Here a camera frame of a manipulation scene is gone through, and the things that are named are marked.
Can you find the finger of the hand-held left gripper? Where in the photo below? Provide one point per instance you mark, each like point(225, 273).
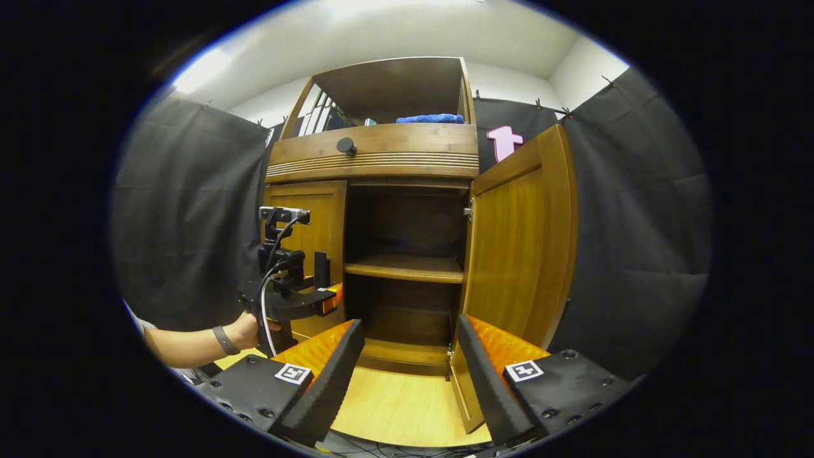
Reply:
point(331, 300)

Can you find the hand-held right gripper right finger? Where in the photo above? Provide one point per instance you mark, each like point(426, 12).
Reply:
point(489, 388)

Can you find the wooden double-door shoe cabinet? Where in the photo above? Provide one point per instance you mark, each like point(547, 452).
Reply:
point(407, 143)

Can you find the black round drawer knob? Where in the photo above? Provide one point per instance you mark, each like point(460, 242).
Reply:
point(346, 146)

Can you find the blue folded cloth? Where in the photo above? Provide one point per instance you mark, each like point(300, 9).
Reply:
point(430, 118)

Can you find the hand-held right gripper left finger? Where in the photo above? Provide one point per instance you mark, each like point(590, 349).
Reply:
point(327, 388)

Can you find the dark wristband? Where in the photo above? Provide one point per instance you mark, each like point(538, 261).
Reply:
point(225, 340)

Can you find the black backdrop cloth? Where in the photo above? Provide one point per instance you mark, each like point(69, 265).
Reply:
point(184, 216)

